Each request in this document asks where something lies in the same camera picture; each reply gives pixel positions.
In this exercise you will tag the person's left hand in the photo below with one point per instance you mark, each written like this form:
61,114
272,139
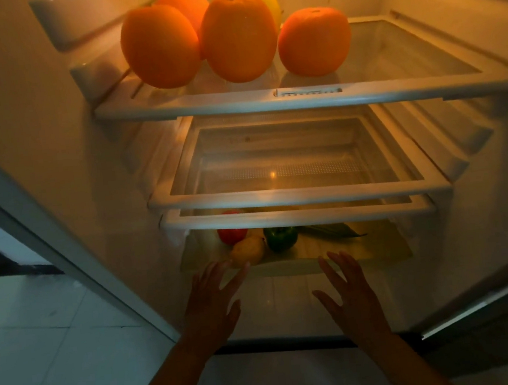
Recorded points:
208,315

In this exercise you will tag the person's right hand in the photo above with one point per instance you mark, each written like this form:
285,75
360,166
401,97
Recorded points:
359,310

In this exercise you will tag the person's right thumb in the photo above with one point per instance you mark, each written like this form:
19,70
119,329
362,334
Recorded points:
327,305

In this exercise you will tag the person's left little finger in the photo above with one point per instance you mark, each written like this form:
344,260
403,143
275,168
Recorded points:
195,290

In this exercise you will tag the person's left middle finger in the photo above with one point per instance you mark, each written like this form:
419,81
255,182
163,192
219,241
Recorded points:
220,278

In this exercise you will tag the person's right little finger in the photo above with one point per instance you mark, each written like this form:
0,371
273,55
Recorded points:
367,284

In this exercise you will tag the person's left thumb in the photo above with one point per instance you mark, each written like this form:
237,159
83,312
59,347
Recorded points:
234,315

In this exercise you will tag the person's right middle finger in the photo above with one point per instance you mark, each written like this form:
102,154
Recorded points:
342,270

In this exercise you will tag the person's left forearm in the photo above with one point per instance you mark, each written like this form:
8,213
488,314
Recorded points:
170,384

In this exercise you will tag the person's right forearm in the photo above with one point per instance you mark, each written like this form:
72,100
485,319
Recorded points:
410,366

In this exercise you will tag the yellow lemon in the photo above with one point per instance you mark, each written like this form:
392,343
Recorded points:
247,250

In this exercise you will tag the clear crisper drawer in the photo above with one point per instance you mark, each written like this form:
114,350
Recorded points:
377,245

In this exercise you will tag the red tomato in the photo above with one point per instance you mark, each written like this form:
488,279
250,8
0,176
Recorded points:
231,235

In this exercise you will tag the green bell pepper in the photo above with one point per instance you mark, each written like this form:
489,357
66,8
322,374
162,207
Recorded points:
280,238

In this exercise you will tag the glass fridge shelf, label strip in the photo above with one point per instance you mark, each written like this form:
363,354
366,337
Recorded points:
397,89

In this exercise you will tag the white refrigerator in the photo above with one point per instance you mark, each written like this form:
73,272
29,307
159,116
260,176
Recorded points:
48,130

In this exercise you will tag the large orange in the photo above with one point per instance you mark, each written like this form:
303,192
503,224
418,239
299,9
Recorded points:
314,42
159,47
186,2
237,38

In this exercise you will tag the glass fridge shelf, white frame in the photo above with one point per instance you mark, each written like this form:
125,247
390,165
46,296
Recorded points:
292,216
290,194

